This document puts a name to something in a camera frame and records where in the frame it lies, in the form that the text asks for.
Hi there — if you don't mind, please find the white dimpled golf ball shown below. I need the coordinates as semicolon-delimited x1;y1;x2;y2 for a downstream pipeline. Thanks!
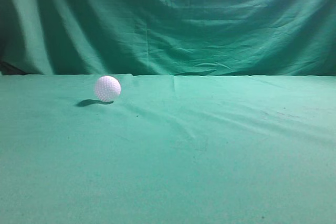
94;76;121;102

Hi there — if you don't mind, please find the green table cloth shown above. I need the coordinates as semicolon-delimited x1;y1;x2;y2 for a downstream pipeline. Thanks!
1;74;335;223

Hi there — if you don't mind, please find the green backdrop cloth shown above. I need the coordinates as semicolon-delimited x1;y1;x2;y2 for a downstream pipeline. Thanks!
1;0;335;76

